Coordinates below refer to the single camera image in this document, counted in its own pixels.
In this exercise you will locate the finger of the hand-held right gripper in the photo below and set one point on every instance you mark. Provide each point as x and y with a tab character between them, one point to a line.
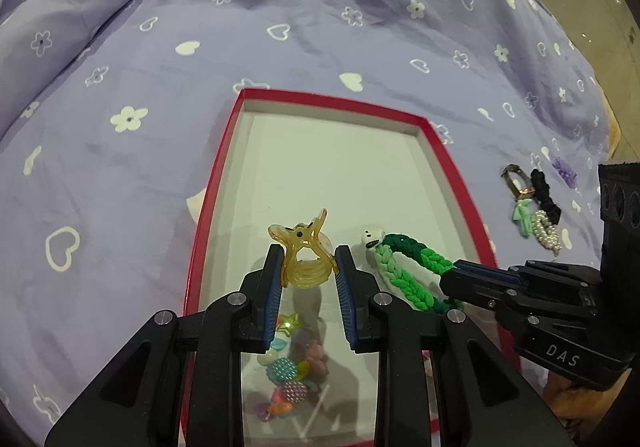
480	269
470	292

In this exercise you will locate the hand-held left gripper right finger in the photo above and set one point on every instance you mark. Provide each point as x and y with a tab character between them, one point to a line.
345	299

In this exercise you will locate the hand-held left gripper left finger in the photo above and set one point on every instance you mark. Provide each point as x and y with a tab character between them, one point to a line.
273	294

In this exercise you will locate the yellow hair claw clip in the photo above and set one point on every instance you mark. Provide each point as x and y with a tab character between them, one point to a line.
302	272

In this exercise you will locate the gold square wristwatch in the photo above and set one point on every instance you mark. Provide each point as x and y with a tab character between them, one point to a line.
515	183

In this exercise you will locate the black scrunchie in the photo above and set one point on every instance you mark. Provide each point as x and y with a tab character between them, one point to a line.
546	199

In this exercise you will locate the red shallow box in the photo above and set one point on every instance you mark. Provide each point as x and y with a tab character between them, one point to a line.
325	167

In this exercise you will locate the purple printed blanket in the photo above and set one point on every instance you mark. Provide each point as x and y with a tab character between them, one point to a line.
150	77

